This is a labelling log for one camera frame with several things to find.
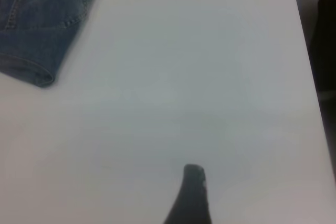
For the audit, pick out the right gripper scuffed black finger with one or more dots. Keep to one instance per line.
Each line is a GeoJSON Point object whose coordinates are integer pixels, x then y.
{"type": "Point", "coordinates": [191, 197]}

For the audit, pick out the blue denim short pants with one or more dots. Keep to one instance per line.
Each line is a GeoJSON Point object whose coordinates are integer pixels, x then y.
{"type": "Point", "coordinates": [39, 24]}

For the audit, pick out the dark blurry furniture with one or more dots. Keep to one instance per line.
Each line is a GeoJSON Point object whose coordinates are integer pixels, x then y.
{"type": "Point", "coordinates": [326, 37]}

